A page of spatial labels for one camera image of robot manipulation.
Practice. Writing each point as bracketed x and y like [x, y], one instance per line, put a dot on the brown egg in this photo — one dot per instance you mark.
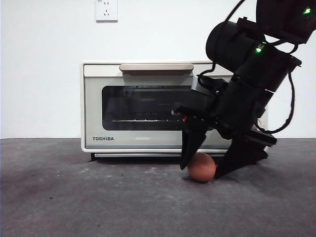
[203, 170]

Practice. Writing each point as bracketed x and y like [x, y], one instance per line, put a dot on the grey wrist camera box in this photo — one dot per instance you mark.
[201, 87]

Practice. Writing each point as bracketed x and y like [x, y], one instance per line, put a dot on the cream Toshiba toaster oven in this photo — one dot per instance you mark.
[82, 98]

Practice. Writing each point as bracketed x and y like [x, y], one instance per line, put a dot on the white wall socket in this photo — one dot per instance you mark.
[106, 11]

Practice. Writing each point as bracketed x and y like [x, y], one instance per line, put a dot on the silver crumb tray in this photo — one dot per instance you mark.
[138, 155]

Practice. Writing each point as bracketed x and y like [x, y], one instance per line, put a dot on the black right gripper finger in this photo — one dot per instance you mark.
[191, 143]
[239, 158]

